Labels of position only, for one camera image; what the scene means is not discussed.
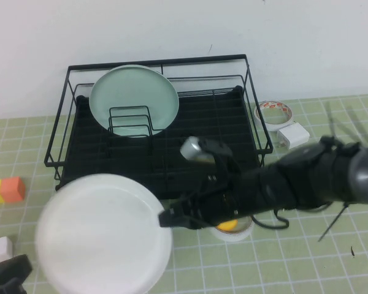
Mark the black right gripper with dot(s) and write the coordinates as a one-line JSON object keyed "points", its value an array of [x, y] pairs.
{"points": [[220, 202]]}

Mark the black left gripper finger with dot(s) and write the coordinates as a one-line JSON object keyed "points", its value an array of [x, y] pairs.
{"points": [[12, 268], [13, 287]]}

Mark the white plate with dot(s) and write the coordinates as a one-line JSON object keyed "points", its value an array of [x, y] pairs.
{"points": [[101, 232]]}

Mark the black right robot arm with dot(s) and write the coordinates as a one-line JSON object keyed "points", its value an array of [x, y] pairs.
{"points": [[294, 183]]}

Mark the pale green plate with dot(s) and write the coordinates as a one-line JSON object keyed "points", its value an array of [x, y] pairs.
{"points": [[132, 92]]}

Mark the yellow rubber duck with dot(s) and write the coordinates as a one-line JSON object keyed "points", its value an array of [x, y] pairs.
{"points": [[227, 226]]}

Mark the white tape roll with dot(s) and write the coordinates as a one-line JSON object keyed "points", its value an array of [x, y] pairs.
{"points": [[233, 236], [273, 127]]}

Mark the orange block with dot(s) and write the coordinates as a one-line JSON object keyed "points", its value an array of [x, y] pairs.
{"points": [[13, 190]]}

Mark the green checked tablecloth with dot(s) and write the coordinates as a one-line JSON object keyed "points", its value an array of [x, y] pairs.
{"points": [[294, 260]]}

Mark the white charger adapter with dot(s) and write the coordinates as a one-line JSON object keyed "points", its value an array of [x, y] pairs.
{"points": [[294, 136]]}

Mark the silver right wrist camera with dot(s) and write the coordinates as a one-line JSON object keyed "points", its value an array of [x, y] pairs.
{"points": [[191, 148]]}

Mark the black right camera bracket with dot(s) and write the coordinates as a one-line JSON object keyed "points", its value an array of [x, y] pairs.
{"points": [[222, 153]]}

